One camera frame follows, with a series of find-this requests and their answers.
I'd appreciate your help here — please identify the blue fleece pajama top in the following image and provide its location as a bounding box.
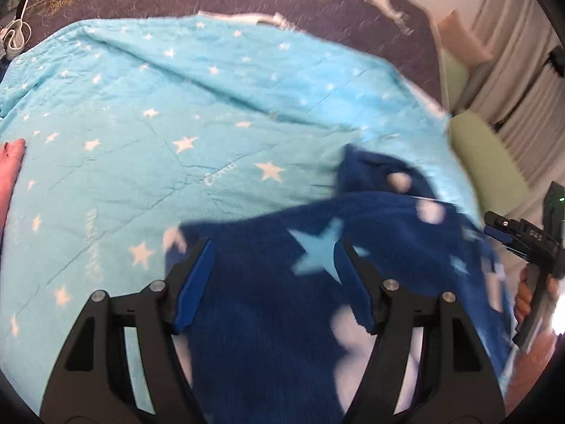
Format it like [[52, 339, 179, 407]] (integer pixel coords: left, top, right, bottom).
[[165, 143, 519, 424]]

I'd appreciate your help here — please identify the grey curtain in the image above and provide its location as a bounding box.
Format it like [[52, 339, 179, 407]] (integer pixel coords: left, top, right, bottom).
[[461, 0, 565, 195]]

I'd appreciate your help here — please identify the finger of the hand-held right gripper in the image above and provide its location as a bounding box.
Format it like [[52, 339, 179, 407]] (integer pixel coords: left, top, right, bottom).
[[484, 211, 524, 233], [484, 226, 520, 251]]

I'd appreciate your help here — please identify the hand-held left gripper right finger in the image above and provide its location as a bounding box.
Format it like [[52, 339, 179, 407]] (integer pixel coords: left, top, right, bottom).
[[341, 237, 506, 424]]

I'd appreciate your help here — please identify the pink folded garment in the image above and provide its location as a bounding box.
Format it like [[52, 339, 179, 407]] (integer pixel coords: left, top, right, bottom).
[[0, 138, 28, 232]]

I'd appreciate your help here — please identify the large green pillow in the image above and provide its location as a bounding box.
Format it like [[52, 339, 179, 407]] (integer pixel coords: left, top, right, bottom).
[[448, 112, 531, 230]]

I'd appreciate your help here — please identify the person's right forearm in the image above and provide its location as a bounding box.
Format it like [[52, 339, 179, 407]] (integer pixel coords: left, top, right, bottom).
[[504, 330, 560, 414]]

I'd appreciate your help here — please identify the small green pillow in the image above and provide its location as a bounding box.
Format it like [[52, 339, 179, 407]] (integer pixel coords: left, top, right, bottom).
[[440, 48, 469, 112]]

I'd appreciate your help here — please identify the pink pillow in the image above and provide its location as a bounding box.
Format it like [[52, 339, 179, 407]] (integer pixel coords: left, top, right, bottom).
[[436, 9, 495, 65]]

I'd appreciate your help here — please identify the person's right hand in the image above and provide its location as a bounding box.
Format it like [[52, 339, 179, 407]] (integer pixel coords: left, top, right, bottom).
[[515, 269, 537, 324]]

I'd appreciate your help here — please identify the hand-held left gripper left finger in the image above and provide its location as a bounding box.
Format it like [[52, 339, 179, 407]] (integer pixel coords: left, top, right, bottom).
[[39, 237, 217, 424]]

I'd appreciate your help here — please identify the light blue star blanket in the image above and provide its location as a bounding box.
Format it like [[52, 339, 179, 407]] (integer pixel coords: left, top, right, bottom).
[[0, 14, 482, 416]]

